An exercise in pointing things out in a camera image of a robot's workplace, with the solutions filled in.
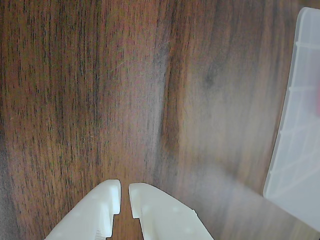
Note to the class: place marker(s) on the clear plastic box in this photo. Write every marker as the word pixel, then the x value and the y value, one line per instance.
pixel 295 125

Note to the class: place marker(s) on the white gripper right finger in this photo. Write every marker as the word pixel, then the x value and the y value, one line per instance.
pixel 162 217

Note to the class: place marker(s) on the red tape roll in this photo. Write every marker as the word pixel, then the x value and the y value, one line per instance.
pixel 318 100

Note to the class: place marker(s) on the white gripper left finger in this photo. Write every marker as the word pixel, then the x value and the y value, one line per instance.
pixel 95 215

